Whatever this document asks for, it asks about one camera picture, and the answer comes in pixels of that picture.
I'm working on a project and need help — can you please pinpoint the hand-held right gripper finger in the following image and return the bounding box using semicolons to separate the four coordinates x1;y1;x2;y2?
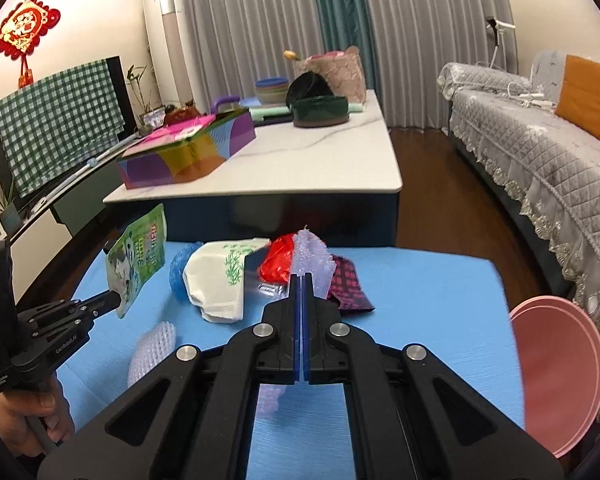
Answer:
36;274;302;480
301;273;565;480

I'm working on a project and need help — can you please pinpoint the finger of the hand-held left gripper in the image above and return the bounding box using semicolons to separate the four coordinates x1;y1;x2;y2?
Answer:
19;291;122;342

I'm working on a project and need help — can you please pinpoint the clear plastic wrapper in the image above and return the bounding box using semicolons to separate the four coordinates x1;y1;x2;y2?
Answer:
256;280;291;301

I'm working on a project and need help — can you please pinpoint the green snack pouch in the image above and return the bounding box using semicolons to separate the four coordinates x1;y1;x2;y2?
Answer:
104;204;167;319

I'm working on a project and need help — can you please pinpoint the red plastic bag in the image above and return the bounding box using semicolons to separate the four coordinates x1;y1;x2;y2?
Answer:
258;233;297;283

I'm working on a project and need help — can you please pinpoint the purple-white foam net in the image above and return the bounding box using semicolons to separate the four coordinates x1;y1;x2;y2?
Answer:
257;227;337;417

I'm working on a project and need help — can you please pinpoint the pink round bin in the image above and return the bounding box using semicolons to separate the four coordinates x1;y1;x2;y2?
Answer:
509;296;600;458

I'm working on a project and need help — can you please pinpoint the person's left hand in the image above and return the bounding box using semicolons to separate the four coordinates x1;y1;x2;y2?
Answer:
0;375;76;458

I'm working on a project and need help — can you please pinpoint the dark red printed wrapper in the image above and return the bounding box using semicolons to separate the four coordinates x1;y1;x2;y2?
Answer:
326;256;376;314

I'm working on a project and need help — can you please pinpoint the white foam fruit net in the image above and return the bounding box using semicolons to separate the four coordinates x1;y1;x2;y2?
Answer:
128;321;177;389

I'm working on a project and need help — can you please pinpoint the blue bubble wrap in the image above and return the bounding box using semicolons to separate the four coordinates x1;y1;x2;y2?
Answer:
169;241;204;303

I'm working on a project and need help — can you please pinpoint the white paper bag bamboo print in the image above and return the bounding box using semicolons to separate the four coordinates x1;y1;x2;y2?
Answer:
182;238;272;323

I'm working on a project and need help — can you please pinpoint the potted grass plant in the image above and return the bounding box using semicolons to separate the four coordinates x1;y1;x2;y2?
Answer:
0;175;23;236

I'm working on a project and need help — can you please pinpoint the blue mat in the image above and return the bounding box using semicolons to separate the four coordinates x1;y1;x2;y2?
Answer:
45;241;526;480

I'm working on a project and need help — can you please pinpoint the colourful gift box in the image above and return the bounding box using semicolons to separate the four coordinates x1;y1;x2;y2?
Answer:
116;110;257;191

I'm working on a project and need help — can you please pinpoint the white marble coffee table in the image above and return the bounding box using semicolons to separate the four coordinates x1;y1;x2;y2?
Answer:
102;89;402;248

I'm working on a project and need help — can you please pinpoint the pink paper packet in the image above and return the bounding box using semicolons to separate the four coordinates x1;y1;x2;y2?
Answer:
122;114;217;157

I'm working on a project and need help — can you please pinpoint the green checked cloth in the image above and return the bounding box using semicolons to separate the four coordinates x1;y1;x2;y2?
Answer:
0;59;127;198

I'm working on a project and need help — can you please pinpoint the potted bamboo plant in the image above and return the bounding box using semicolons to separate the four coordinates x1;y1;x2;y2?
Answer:
126;64;166;128

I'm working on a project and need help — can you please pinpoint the green book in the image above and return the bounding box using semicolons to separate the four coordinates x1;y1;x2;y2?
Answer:
291;96;351;129

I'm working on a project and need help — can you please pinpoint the mint green tray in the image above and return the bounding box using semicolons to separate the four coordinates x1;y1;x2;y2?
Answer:
250;101;365;122

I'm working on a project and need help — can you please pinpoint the black television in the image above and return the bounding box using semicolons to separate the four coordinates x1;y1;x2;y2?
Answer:
0;56;138;211

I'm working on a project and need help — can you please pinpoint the stack of coloured bowls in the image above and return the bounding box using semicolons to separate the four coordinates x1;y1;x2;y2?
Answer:
254;77;289;106

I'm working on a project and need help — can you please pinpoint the black round lid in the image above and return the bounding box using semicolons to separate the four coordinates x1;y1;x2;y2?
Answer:
286;71;334;111

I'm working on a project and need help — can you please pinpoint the white standing air conditioner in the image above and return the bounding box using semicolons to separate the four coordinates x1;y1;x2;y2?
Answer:
143;0;195;111

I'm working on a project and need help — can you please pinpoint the sofa with grey quilted cover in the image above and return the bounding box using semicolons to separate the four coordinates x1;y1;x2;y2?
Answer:
437;50;600;426

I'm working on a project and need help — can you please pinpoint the grey curtain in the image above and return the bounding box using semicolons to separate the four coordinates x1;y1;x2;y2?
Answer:
165;0;326;111
355;0;518;133

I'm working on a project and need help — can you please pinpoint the teal curtain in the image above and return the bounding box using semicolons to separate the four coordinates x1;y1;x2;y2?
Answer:
307;0;381;92

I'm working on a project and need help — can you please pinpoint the pale grey cushion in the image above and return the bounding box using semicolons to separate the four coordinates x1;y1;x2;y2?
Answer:
530;50;572;97

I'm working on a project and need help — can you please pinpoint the orange cushion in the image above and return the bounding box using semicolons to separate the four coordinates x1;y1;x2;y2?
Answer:
555;54;600;153

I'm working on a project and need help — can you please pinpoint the grey mop handle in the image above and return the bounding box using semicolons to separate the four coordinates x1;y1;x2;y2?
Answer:
30;135;143;211

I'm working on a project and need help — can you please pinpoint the purple handle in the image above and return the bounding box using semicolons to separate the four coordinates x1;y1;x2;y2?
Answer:
211;95;241;115

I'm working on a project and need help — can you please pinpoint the red knot wall ornament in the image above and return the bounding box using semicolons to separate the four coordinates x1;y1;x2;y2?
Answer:
0;0;62;90

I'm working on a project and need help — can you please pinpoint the white power strip cable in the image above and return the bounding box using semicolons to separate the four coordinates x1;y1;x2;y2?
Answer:
500;80;561;111

